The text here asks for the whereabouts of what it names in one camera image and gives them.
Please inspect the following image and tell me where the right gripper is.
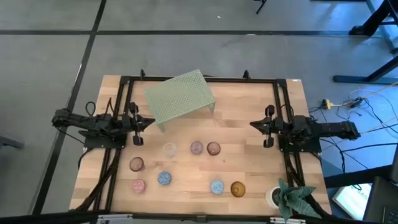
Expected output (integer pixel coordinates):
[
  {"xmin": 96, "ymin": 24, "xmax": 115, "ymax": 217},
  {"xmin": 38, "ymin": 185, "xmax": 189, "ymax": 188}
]
[{"xmin": 249, "ymin": 105, "xmax": 283, "ymax": 149}]

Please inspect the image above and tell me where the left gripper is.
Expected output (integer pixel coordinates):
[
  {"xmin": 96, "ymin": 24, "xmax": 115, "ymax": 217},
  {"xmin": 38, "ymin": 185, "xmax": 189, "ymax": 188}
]
[{"xmin": 123, "ymin": 101, "xmax": 156, "ymax": 147}]

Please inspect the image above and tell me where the clear glass candle holder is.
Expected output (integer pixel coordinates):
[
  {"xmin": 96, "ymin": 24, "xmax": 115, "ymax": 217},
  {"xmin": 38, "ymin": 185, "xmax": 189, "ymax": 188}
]
[{"xmin": 162, "ymin": 142, "xmax": 178, "ymax": 158}]

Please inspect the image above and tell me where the pink glass candle holder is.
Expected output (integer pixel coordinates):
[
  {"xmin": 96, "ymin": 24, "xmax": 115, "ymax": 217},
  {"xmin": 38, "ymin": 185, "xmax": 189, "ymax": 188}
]
[
  {"xmin": 129, "ymin": 156, "xmax": 146, "ymax": 172},
  {"xmin": 206, "ymin": 141, "xmax": 222, "ymax": 156}
]

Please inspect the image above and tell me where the purple patterned candle tin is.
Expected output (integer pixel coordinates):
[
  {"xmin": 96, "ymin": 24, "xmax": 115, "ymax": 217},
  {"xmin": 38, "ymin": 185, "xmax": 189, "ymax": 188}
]
[{"xmin": 190, "ymin": 141, "xmax": 204, "ymax": 156}]

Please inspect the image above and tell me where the dark blue patterned candle tin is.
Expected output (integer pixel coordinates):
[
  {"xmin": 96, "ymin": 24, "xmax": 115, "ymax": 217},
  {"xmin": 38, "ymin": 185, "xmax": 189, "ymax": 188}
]
[{"xmin": 157, "ymin": 170, "xmax": 172, "ymax": 187}]

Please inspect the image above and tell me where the pink patterned candle tin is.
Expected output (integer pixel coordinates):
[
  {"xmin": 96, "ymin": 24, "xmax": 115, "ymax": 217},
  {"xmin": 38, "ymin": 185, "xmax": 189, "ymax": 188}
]
[{"xmin": 131, "ymin": 179, "xmax": 146, "ymax": 194}]

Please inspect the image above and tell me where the amber glass candle holder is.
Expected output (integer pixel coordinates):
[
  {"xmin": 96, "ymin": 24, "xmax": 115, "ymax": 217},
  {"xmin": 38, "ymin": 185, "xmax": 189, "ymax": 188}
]
[{"xmin": 230, "ymin": 181, "xmax": 246, "ymax": 198}]

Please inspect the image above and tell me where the teal patterned candle tin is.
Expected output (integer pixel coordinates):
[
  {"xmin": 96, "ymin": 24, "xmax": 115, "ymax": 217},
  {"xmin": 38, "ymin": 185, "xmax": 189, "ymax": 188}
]
[{"xmin": 210, "ymin": 179, "xmax": 225, "ymax": 195}]

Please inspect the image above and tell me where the green perforated metal shelf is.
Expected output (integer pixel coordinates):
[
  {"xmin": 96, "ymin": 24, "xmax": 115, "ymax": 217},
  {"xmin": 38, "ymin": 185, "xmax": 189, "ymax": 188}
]
[{"xmin": 144, "ymin": 68, "xmax": 217, "ymax": 133}]

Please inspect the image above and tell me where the white plant pot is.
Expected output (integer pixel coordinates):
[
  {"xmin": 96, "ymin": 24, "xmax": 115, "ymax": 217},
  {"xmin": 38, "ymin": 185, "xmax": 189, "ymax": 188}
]
[{"xmin": 265, "ymin": 185, "xmax": 282, "ymax": 209}]

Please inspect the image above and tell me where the green artificial plant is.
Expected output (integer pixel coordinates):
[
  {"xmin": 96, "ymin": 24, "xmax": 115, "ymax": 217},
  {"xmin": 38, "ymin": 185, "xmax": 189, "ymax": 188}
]
[{"xmin": 277, "ymin": 177, "xmax": 323, "ymax": 222}]

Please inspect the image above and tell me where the black desk leg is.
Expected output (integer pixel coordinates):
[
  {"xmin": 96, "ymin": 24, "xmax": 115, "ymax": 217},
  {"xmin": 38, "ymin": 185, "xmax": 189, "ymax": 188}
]
[
  {"xmin": 323, "ymin": 164, "xmax": 398, "ymax": 189},
  {"xmin": 333, "ymin": 55, "xmax": 398, "ymax": 85}
]

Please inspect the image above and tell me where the white lit screen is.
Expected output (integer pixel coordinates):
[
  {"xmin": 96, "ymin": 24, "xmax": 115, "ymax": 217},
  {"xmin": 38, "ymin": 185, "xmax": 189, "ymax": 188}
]
[{"xmin": 331, "ymin": 183, "xmax": 373, "ymax": 220}]

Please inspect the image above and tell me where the black tripod leg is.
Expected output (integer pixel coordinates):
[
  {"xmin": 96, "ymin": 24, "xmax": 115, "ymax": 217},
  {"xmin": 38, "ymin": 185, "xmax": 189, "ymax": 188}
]
[{"xmin": 253, "ymin": 0, "xmax": 268, "ymax": 15}]

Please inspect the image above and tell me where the grey chair base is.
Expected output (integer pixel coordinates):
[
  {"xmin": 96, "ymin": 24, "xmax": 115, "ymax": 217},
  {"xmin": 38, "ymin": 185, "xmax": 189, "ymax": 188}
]
[{"xmin": 0, "ymin": 134, "xmax": 25, "ymax": 150}]

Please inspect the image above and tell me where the dark laptop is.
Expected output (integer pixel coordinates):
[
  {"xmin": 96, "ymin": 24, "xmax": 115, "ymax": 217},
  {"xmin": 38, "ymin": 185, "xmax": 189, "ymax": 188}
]
[{"xmin": 362, "ymin": 175, "xmax": 398, "ymax": 224}]

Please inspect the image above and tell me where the person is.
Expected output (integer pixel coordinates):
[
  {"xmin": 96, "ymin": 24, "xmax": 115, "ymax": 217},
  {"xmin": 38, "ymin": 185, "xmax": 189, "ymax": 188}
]
[{"xmin": 348, "ymin": 0, "xmax": 398, "ymax": 37}]

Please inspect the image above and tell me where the grey desk leg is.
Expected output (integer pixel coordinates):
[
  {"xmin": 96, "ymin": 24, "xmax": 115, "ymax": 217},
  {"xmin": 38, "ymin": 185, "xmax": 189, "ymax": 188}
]
[{"xmin": 366, "ymin": 0, "xmax": 398, "ymax": 54}]

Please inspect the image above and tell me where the black aluminium table frame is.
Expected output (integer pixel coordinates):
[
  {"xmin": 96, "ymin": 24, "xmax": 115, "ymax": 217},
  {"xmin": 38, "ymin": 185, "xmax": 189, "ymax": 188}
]
[{"xmin": 70, "ymin": 68, "xmax": 332, "ymax": 224}]

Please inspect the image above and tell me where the black floor cable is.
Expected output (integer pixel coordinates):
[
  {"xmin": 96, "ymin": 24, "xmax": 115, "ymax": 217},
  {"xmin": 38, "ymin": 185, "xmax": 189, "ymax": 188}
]
[{"xmin": 340, "ymin": 142, "xmax": 398, "ymax": 154}]

